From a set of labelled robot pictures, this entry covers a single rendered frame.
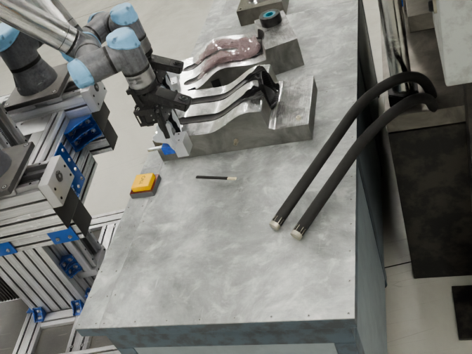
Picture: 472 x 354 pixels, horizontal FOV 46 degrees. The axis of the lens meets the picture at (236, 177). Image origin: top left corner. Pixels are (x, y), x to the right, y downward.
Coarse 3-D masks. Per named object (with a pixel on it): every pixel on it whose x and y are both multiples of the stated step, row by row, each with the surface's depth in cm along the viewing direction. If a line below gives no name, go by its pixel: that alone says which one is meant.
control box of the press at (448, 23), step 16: (432, 0) 116; (448, 0) 107; (464, 0) 106; (448, 16) 109; (464, 16) 108; (448, 32) 111; (464, 32) 111; (448, 48) 114; (464, 48) 113; (448, 64) 116; (464, 64) 115; (448, 80) 118; (464, 80) 118; (464, 96) 139; (464, 288) 202; (464, 304) 197; (464, 320) 193; (464, 336) 189
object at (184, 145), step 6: (180, 132) 162; (186, 132) 161; (180, 138) 159; (186, 138) 161; (162, 144) 162; (168, 144) 161; (180, 144) 158; (186, 144) 160; (150, 150) 165; (162, 150) 162; (168, 150) 161; (174, 150) 161; (180, 150) 160; (186, 150) 160; (180, 156) 162
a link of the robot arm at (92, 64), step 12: (84, 48) 144; (96, 48) 145; (72, 60) 141; (84, 60) 139; (96, 60) 139; (108, 60) 139; (72, 72) 139; (84, 72) 139; (96, 72) 140; (108, 72) 141; (84, 84) 141
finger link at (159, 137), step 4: (168, 124) 154; (156, 128) 155; (168, 128) 154; (160, 132) 155; (156, 136) 156; (160, 136) 156; (172, 136) 156; (156, 140) 157; (160, 140) 157; (164, 140) 157; (168, 140) 155; (172, 140) 156; (172, 144) 157; (176, 144) 158; (172, 148) 158
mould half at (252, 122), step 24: (192, 96) 189; (240, 96) 172; (288, 96) 176; (312, 96) 173; (216, 120) 174; (240, 120) 165; (264, 120) 163; (288, 120) 166; (312, 120) 168; (192, 144) 174; (216, 144) 173; (240, 144) 171; (264, 144) 170
